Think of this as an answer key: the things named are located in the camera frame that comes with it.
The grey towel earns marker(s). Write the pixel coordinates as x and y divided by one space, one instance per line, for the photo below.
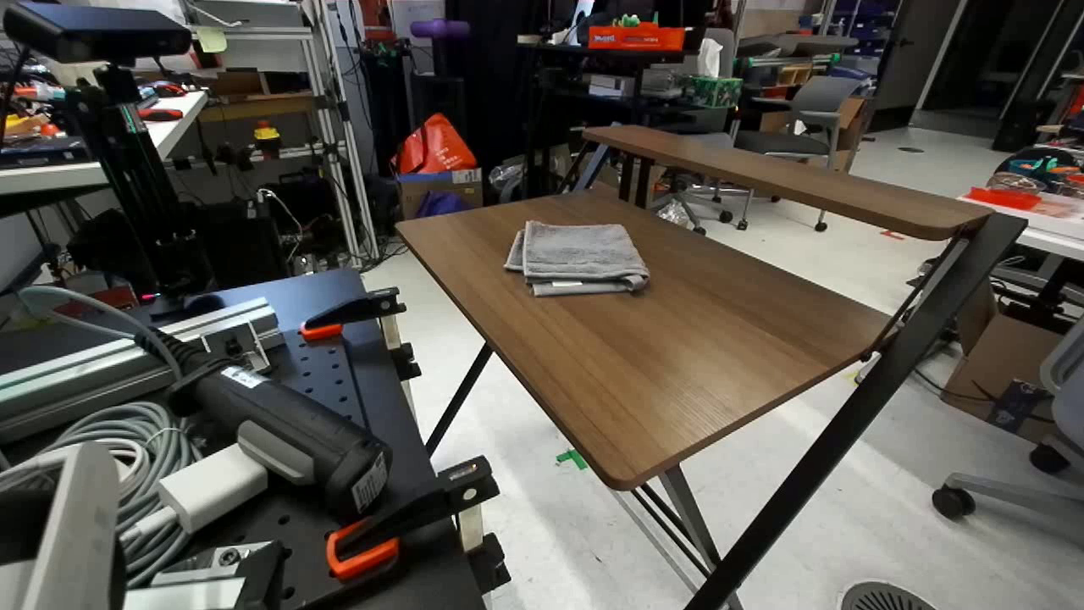
576 259

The orange bag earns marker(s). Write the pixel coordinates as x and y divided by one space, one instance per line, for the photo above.
435 147

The black orange clamp rear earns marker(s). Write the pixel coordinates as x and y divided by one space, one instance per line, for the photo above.
326 325

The black orange clamp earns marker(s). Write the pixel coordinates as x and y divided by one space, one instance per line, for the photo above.
373 545
326 325

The wooden table with shelf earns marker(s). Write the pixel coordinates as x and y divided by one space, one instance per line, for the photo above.
645 382

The black cylindrical device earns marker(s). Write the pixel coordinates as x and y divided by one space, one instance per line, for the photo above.
287 432

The black orange clamp front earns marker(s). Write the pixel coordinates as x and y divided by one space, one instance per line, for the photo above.
373 545

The grey office chair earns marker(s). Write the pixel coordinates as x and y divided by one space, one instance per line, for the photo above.
817 128

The cardboard box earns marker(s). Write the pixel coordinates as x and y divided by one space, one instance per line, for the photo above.
1003 353

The black camera on tripod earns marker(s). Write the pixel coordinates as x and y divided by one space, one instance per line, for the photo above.
105 111

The aluminium rail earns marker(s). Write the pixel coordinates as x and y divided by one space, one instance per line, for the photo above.
66 389

